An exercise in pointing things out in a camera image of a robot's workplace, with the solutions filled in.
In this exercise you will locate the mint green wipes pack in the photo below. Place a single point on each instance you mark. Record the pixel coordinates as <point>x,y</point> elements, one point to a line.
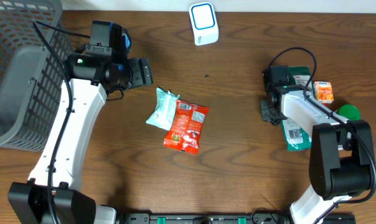
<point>163,115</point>

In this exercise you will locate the small orange box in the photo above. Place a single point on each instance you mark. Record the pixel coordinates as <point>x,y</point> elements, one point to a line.
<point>323,92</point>

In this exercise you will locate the green lid spice jar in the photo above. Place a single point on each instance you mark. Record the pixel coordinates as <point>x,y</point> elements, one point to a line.
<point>350,112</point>

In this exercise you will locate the white barcode scanner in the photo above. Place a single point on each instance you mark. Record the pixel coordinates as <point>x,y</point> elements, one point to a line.
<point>204,23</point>

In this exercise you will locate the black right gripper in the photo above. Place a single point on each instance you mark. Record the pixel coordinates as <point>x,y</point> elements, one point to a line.
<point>266,114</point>

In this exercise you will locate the orange snack packet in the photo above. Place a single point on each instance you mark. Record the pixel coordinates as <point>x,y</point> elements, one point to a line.
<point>186,128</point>

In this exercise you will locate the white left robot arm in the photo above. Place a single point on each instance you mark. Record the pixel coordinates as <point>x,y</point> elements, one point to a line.
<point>52,193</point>

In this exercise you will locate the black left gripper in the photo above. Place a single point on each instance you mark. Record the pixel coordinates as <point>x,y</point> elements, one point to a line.
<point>142,73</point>

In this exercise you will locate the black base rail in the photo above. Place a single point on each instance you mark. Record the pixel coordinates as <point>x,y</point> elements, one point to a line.
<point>145,218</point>

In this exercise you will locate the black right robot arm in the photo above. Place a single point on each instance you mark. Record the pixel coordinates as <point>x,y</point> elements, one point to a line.
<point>342,164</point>

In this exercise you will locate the green product pouch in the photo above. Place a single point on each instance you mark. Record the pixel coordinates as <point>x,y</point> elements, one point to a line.
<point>296,138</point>

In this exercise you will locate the grey plastic mesh basket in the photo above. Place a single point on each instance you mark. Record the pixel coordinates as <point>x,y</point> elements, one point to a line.
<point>30,79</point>

